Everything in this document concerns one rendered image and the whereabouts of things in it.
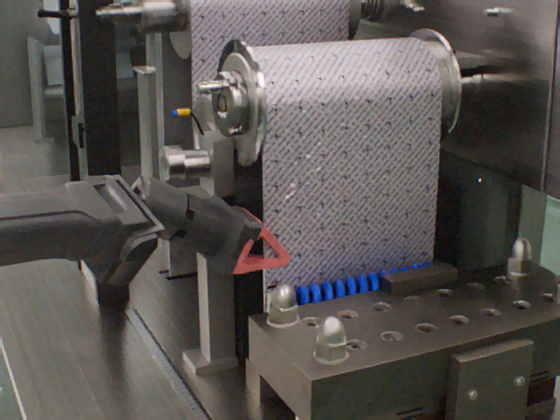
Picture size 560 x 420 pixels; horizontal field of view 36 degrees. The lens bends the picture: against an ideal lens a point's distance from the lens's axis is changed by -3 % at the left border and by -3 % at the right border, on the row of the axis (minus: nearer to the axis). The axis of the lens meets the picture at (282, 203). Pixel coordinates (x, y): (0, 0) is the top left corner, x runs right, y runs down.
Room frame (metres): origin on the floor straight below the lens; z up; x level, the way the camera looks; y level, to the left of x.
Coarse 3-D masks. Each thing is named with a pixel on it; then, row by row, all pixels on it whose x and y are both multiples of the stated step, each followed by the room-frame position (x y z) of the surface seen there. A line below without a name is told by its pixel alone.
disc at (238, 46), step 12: (228, 48) 1.02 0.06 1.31; (240, 48) 0.99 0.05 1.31; (252, 60) 0.96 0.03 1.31; (252, 72) 0.96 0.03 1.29; (264, 96) 0.93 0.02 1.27; (264, 108) 0.93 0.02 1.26; (264, 120) 0.93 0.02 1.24; (264, 132) 0.93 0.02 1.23; (240, 156) 0.99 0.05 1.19; (252, 156) 0.96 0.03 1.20
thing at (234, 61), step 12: (432, 48) 1.08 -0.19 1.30; (228, 60) 1.02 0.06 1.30; (240, 60) 0.98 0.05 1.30; (240, 72) 0.98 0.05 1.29; (444, 72) 1.05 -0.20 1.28; (252, 84) 0.95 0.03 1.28; (444, 84) 1.05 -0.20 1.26; (252, 96) 0.95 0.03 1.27; (444, 96) 1.05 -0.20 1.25; (252, 108) 0.95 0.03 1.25; (444, 108) 1.05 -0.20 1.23; (252, 120) 0.95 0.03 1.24; (252, 132) 0.95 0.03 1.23; (240, 144) 0.99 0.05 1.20; (252, 144) 0.96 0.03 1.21
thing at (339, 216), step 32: (320, 160) 0.97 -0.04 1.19; (352, 160) 0.99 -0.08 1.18; (384, 160) 1.01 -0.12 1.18; (416, 160) 1.02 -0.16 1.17; (288, 192) 0.95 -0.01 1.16; (320, 192) 0.97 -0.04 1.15; (352, 192) 0.99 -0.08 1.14; (384, 192) 1.01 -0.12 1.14; (416, 192) 1.03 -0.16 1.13; (288, 224) 0.95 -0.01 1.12; (320, 224) 0.97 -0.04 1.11; (352, 224) 0.99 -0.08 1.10; (384, 224) 1.01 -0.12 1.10; (416, 224) 1.03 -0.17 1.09; (320, 256) 0.97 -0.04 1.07; (352, 256) 0.99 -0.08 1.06; (384, 256) 1.01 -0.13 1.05; (416, 256) 1.03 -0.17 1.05; (320, 288) 0.97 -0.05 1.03
